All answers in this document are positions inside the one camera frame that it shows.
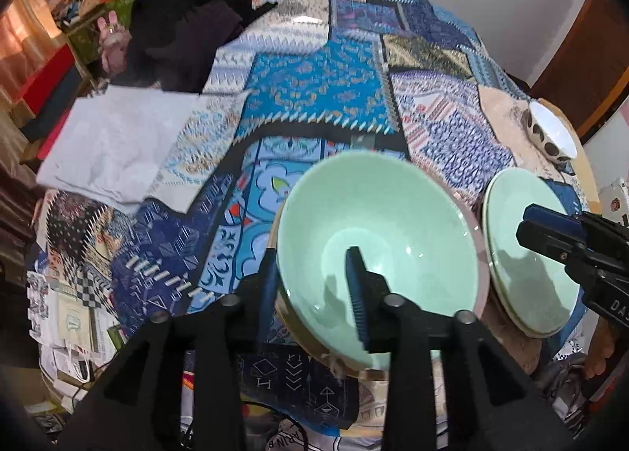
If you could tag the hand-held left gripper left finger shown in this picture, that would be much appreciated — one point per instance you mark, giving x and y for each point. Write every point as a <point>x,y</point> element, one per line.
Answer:
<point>268,284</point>

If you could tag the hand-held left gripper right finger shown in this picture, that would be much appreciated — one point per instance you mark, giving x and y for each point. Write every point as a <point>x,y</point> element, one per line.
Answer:
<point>356,303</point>

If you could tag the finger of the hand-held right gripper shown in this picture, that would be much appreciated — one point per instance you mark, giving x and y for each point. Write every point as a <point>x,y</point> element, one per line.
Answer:
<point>555,221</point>
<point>545,242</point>

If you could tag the large green plate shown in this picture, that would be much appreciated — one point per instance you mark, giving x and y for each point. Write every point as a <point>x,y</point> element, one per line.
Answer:
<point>533,274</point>

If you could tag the green bowl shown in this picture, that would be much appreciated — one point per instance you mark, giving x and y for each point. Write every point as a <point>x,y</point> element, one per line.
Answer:
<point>378,234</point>

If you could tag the person's right hand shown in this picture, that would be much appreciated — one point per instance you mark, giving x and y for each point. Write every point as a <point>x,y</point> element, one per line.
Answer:
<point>600,352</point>

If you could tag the brown spotted white bowl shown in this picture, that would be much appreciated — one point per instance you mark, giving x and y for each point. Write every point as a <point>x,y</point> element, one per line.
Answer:
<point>553,129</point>

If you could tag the brown wooden door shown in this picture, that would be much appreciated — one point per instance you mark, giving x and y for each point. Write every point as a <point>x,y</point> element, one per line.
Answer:
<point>589,58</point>

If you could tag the patchwork tablecloth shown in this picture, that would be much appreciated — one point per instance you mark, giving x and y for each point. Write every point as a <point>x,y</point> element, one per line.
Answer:
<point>314,87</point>

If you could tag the pile of printed papers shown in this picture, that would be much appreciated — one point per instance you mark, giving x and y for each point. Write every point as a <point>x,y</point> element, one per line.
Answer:
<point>69,318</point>

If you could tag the white folded cloth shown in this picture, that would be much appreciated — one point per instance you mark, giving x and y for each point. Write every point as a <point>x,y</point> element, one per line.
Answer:
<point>113,146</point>

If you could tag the pile of black clothes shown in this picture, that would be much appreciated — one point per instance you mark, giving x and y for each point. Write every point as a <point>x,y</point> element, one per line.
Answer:
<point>182,33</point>

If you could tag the pink plush toy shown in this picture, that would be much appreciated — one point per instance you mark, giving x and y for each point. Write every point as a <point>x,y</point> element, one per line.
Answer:
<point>112,40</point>

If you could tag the green patterned box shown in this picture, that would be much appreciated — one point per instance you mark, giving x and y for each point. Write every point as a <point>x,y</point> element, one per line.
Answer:
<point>93,38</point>

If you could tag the red box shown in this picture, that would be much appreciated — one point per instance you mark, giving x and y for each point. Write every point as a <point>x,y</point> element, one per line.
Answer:
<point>46,77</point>

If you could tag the orange curtain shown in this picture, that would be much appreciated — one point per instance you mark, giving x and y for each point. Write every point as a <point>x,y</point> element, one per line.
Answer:
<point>19,33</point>

